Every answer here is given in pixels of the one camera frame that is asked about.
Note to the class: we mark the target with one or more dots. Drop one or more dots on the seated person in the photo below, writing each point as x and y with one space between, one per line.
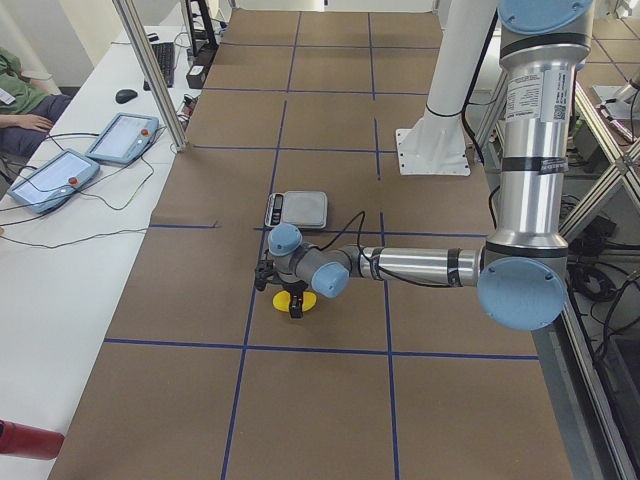
28 113

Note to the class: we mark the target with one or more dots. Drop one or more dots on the blue teach pendant near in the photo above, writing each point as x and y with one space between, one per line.
52 184

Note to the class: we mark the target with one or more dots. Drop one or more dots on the black computer box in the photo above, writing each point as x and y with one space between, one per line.
196 76

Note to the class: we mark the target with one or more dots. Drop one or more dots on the silver digital kitchen scale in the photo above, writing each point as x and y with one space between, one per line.
304 209

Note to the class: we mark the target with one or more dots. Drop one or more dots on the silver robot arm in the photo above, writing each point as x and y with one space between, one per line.
519 272

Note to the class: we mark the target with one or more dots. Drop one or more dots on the black keyboard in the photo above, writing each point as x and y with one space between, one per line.
165 55

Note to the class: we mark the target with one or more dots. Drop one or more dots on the yellow mango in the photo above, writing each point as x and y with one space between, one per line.
280 301

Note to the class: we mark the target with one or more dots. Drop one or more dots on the blue teach pendant far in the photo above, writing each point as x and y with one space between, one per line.
124 139

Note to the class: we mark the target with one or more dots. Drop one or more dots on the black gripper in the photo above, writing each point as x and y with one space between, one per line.
291 291

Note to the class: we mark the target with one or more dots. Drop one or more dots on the black monitor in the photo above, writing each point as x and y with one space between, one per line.
200 29

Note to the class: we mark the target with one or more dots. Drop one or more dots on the blue teach pendant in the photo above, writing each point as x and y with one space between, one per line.
52 184
124 139

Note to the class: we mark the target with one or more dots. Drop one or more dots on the black computer mouse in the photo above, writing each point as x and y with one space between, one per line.
125 95

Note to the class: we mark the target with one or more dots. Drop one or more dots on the aluminium frame post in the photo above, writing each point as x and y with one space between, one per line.
142 48

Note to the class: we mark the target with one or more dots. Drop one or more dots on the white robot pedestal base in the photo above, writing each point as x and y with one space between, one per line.
435 145

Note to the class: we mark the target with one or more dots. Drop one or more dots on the red fire extinguisher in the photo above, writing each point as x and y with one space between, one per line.
25 441

